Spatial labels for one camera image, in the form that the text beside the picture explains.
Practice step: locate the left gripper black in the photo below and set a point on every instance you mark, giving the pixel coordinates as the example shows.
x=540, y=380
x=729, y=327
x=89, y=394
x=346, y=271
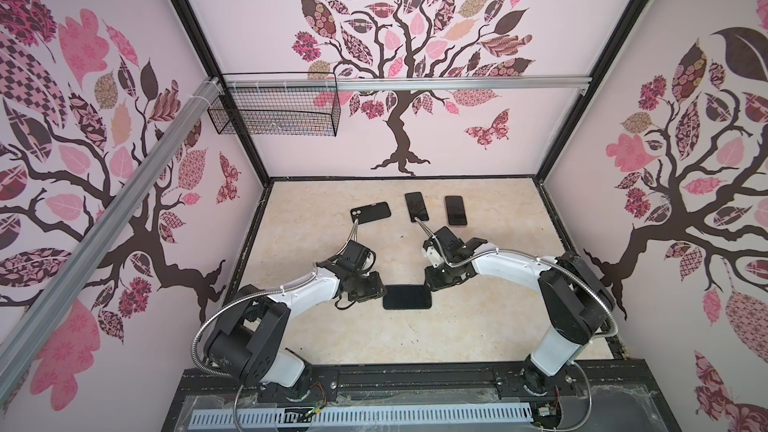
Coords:
x=374, y=291

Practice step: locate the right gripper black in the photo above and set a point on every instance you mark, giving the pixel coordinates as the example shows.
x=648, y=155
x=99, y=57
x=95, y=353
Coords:
x=431, y=280

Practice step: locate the large black phone case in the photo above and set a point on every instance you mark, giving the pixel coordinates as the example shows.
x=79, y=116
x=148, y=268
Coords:
x=407, y=308

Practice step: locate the purple phone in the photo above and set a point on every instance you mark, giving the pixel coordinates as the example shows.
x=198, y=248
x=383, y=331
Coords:
x=456, y=210

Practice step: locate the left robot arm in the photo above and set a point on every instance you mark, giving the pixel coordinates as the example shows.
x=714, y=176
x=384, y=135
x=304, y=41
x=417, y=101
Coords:
x=243, y=340

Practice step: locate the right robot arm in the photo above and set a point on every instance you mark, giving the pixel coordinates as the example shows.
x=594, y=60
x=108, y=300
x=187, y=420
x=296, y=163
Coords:
x=578, y=305

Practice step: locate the silver-edged black phone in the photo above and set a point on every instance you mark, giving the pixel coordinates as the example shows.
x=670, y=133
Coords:
x=416, y=207

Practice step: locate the small black phone case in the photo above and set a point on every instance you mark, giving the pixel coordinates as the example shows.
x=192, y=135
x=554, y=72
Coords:
x=370, y=213

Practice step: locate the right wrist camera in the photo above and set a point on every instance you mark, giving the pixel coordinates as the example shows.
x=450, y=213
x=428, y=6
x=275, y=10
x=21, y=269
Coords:
x=432, y=255

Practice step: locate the white slotted cable duct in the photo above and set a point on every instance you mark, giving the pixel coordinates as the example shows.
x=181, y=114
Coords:
x=361, y=416

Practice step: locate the black wire basket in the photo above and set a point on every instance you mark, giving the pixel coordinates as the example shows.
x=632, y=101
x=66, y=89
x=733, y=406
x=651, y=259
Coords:
x=278, y=103

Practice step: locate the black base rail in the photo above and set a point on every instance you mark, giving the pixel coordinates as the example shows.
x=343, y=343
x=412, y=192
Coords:
x=590, y=395

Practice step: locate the back aluminium rail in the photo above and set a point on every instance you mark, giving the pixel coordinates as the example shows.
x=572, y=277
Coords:
x=408, y=84

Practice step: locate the aluminium rail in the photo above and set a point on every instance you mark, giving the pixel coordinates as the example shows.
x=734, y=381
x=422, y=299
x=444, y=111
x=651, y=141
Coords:
x=408, y=84
x=23, y=343

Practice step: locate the left aluminium rail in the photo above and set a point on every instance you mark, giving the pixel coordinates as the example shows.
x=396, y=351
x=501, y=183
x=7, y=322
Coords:
x=23, y=343

